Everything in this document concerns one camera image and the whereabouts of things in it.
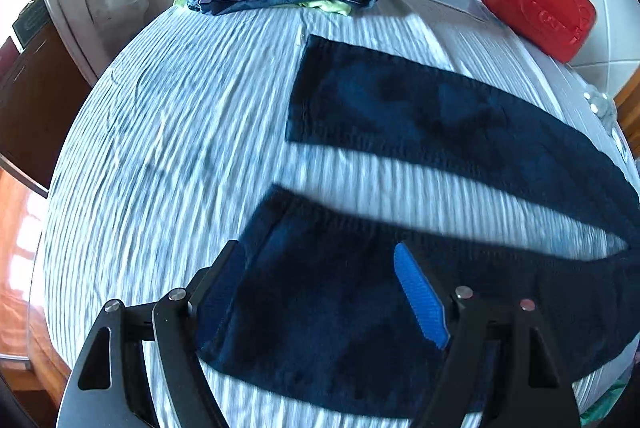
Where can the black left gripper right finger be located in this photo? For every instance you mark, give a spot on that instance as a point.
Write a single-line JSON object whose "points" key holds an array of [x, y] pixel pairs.
{"points": [[502, 354]]}

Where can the grey plush toy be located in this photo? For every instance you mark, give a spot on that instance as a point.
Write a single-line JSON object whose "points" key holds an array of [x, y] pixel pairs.
{"points": [[602, 105]]}

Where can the striped white bed sheet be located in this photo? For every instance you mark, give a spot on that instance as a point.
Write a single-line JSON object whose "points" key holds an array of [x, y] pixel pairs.
{"points": [[185, 131]]}

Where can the dark blue jeans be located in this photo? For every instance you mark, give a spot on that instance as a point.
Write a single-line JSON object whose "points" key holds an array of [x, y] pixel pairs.
{"points": [[315, 311]]}

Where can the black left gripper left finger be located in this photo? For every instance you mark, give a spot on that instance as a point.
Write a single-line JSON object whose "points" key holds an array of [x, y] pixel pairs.
{"points": [[109, 386]]}

